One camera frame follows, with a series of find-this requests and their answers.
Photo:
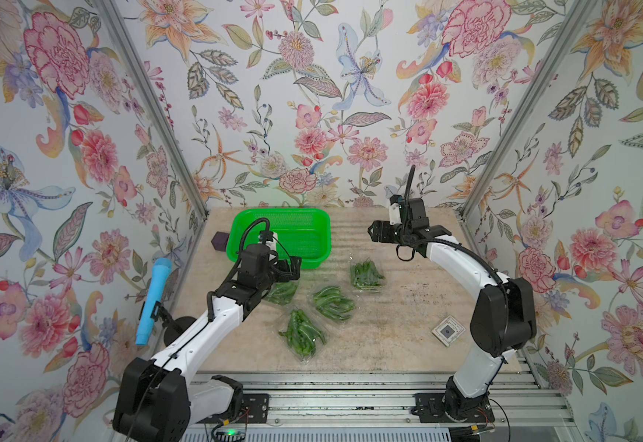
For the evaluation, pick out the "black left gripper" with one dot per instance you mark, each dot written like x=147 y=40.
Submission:
x=286 y=273

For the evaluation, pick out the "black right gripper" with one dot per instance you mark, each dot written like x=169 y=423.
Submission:
x=380 y=227

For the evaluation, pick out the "clear clamshell container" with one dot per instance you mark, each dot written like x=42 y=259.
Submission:
x=304 y=337
x=282 y=294
x=365 y=275
x=333 y=304

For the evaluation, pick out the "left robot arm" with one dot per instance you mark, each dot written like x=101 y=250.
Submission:
x=158 y=399

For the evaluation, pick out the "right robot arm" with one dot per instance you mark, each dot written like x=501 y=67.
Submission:
x=504 y=317

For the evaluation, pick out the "green plastic basket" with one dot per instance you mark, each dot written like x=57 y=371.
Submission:
x=305 y=232

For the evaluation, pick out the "clear clamshell container front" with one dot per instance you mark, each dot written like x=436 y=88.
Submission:
x=304 y=337

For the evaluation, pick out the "purple cube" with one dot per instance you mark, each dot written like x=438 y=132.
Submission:
x=220 y=241

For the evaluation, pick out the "small card box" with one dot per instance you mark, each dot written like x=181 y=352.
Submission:
x=448 y=331

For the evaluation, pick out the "blue microphone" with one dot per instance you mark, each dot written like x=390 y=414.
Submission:
x=161 y=271

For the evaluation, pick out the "black microphone stand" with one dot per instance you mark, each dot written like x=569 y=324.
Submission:
x=172 y=328

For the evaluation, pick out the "aluminium corner profile right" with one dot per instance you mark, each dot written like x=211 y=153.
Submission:
x=566 y=33

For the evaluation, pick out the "aluminium corner profile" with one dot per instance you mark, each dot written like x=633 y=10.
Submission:
x=114 y=22
x=566 y=33

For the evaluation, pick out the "aluminium corner profile left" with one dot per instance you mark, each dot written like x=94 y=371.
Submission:
x=114 y=22

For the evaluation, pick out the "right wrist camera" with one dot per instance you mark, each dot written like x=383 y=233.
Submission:
x=395 y=216

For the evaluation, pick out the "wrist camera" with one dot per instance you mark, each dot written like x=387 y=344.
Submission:
x=268 y=238
x=395 y=216

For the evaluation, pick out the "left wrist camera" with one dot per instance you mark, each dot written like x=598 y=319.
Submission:
x=268 y=238

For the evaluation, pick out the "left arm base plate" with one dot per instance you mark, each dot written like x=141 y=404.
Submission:
x=254 y=409

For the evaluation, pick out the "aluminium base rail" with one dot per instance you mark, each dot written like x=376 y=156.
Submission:
x=318 y=399

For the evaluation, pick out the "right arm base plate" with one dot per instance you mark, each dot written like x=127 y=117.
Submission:
x=434 y=408

